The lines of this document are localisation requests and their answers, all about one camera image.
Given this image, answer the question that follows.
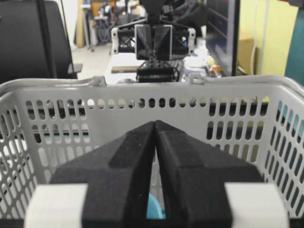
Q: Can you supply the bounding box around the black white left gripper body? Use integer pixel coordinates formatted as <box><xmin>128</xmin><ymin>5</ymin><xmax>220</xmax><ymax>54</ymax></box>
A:
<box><xmin>111</xmin><ymin>21</ymin><xmax>196</xmax><ymax>55</ymax></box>

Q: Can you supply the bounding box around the cardboard box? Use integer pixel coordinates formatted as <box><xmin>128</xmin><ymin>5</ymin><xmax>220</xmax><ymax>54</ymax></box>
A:
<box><xmin>237</xmin><ymin>31</ymin><xmax>255</xmax><ymax>74</ymax></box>

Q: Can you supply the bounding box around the blue plastic dustpan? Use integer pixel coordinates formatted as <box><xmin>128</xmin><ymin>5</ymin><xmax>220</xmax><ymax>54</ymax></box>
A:
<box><xmin>146</xmin><ymin>193</ymin><xmax>166</xmax><ymax>219</ymax></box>

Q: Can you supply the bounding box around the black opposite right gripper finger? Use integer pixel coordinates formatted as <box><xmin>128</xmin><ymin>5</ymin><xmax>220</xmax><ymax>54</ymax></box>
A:
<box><xmin>134</xmin><ymin>24</ymin><xmax>153</xmax><ymax>60</ymax></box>
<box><xmin>153</xmin><ymin>25</ymin><xmax>172</xmax><ymax>60</ymax></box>

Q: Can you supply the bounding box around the black office chair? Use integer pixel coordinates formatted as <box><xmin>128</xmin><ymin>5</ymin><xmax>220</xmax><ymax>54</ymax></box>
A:
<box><xmin>0</xmin><ymin>0</ymin><xmax>82</xmax><ymax>83</ymax></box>

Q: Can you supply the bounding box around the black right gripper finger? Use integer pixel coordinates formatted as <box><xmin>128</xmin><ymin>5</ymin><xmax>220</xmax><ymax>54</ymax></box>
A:
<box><xmin>24</xmin><ymin>121</ymin><xmax>156</xmax><ymax>228</ymax></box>
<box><xmin>154</xmin><ymin>120</ymin><xmax>291</xmax><ymax>228</ymax></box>

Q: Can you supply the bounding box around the black monitor screen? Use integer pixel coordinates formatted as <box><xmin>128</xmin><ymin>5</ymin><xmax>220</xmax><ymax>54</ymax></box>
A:
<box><xmin>206</xmin><ymin>0</ymin><xmax>240</xmax><ymax>76</ymax></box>

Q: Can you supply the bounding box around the grey plastic shopping basket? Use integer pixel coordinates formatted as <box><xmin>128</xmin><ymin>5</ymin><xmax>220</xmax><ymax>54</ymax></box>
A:
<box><xmin>0</xmin><ymin>76</ymin><xmax>304</xmax><ymax>219</ymax></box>

